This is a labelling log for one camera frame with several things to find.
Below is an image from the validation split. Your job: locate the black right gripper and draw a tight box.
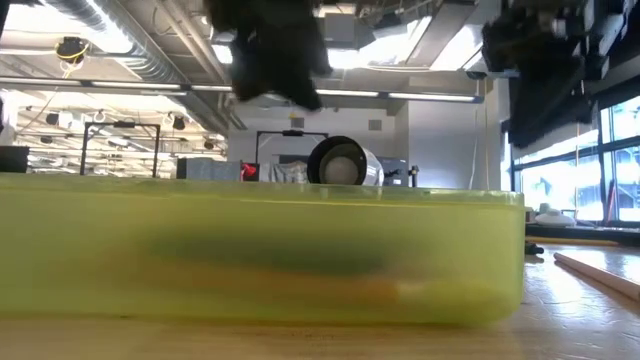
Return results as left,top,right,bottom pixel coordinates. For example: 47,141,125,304
482,9,587,101

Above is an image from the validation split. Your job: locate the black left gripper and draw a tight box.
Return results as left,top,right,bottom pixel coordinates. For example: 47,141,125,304
204,0,334,112

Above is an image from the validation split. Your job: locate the yellow translucent supply box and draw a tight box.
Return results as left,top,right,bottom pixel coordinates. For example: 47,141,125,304
0,172,527,329

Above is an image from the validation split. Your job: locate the natural wood pencil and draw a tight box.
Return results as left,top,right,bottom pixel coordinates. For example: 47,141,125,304
552,251,640,303

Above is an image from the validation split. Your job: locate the grey cloth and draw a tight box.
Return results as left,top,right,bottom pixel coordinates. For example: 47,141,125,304
259,160,308,185

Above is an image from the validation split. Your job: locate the red item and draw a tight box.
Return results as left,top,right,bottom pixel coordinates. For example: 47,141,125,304
239,161,261,183

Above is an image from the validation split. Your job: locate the long ceiling light bar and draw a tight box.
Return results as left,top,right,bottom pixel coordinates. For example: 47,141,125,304
0,74,484,105

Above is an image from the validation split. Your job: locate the grey partition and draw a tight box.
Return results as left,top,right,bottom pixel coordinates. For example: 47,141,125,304
175,157,242,182

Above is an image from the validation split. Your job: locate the grey cabinet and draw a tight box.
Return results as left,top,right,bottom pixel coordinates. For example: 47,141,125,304
375,156,410,188

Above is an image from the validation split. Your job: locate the white round puck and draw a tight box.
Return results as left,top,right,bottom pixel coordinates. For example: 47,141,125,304
533,208,578,228

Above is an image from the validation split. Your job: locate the black monitor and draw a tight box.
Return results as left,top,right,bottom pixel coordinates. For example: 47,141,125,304
0,145,30,175

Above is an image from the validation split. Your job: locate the narrow black rig frame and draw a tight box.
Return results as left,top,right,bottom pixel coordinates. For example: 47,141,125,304
255,129,330,164

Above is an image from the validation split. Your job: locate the wide black rig frame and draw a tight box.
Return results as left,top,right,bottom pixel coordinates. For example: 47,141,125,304
79,121,162,179

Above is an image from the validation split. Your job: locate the black aluminium table frame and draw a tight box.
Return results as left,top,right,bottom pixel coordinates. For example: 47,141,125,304
524,222,640,247

